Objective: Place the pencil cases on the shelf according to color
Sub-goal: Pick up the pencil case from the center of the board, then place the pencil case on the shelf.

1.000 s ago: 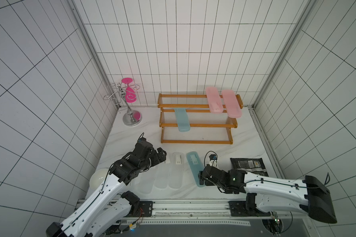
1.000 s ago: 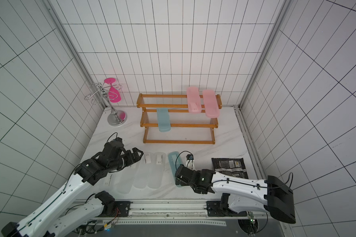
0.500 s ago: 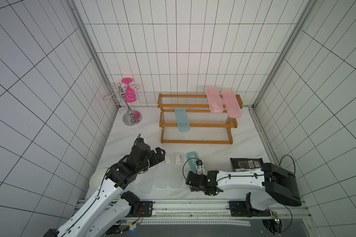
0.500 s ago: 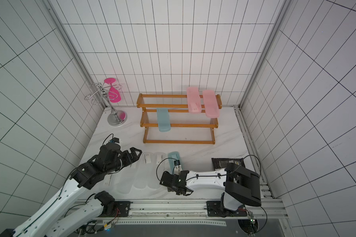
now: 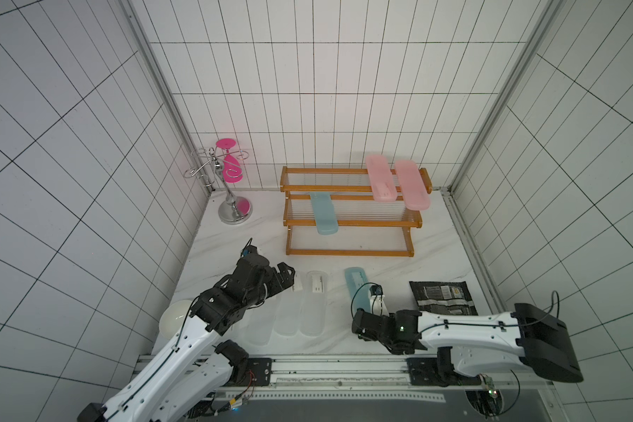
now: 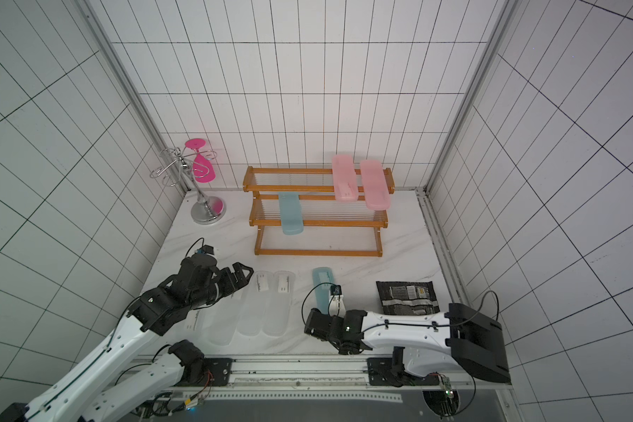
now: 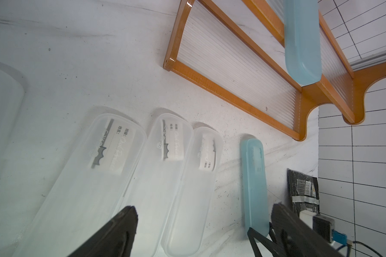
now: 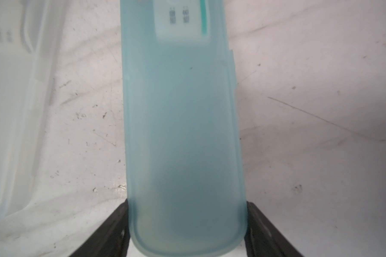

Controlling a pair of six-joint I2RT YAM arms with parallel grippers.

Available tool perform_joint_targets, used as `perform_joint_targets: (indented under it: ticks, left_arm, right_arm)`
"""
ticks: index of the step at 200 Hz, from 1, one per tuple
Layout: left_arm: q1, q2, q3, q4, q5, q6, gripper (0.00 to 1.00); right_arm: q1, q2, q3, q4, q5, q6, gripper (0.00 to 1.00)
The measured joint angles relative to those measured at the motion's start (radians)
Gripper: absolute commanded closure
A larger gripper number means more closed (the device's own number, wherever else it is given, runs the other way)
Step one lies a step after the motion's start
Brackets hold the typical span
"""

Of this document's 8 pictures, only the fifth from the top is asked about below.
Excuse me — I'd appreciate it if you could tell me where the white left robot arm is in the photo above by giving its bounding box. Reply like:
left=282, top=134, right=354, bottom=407
left=77, top=253, right=295, bottom=421

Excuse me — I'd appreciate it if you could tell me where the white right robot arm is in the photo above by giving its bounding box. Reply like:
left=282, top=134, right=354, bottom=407
left=352, top=303, right=584, bottom=383

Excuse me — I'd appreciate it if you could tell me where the black patterned pouch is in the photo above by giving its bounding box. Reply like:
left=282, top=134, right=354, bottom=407
left=409, top=281, right=478, bottom=316

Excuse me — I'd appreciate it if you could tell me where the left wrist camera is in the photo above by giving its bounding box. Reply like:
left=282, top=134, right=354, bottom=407
left=240, top=245, right=258, bottom=258

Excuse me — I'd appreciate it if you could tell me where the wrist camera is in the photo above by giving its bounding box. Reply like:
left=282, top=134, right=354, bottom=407
left=370, top=285, right=383, bottom=296
left=240, top=245, right=258, bottom=258

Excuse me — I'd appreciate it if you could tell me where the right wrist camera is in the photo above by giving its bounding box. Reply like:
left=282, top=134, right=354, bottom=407
left=370, top=285, right=383, bottom=296

